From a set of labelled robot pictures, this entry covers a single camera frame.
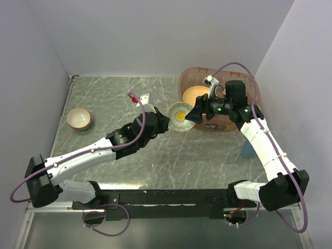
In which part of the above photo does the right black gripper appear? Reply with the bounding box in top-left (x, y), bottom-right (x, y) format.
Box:
top-left (185, 89), bottom-right (233, 124)

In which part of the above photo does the blue yellow patterned bowl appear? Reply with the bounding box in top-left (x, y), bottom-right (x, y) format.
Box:
top-left (166, 102), bottom-right (195, 132)

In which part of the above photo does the yellow orange plate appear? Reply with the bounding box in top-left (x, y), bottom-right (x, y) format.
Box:
top-left (182, 86), bottom-right (209, 106)

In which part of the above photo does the blue plastic cup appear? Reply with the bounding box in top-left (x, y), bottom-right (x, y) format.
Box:
top-left (240, 140), bottom-right (256, 159)

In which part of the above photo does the white bowl orange rim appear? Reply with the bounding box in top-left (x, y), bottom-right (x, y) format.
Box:
top-left (66, 107), bottom-right (92, 130)

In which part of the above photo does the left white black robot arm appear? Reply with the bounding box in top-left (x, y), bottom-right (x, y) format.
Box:
top-left (25, 109), bottom-right (170, 209)

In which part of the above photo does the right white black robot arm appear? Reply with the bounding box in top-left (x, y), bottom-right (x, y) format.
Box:
top-left (185, 76), bottom-right (309, 211)

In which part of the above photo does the translucent pink plastic bin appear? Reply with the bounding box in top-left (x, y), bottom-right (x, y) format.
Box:
top-left (178, 67), bottom-right (263, 133)

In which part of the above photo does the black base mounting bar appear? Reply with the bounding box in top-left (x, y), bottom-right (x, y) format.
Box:
top-left (72, 188), bottom-right (256, 221)

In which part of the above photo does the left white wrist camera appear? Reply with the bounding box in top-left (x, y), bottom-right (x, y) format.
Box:
top-left (129, 93), bottom-right (156, 113)

